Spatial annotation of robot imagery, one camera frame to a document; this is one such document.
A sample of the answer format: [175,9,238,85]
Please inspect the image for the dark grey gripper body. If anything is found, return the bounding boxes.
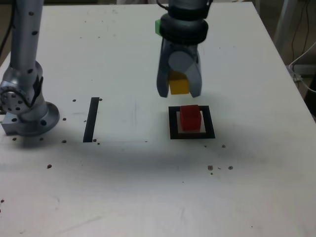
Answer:
[164,41,199,58]

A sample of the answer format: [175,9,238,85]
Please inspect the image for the black tape square outline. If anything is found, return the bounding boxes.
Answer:
[168,105,216,140]

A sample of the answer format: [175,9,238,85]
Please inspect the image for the black tape strip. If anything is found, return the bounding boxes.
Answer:
[82,97,99,143]

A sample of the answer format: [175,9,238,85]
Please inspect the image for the yellow cube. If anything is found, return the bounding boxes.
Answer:
[167,71,190,95]

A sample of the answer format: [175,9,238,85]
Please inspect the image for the red cube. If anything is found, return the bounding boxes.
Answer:
[179,105,201,131]

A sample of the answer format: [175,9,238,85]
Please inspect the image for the grey metal frame leg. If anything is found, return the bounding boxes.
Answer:
[271,0,304,60]

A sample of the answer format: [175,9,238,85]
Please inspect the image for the white cable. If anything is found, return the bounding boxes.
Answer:
[288,41,316,94]

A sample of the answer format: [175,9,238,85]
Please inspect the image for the thin black hanging cable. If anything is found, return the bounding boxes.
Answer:
[291,0,311,65]

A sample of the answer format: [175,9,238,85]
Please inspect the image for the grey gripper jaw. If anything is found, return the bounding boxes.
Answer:
[167,50,203,99]
[156,39,172,99]

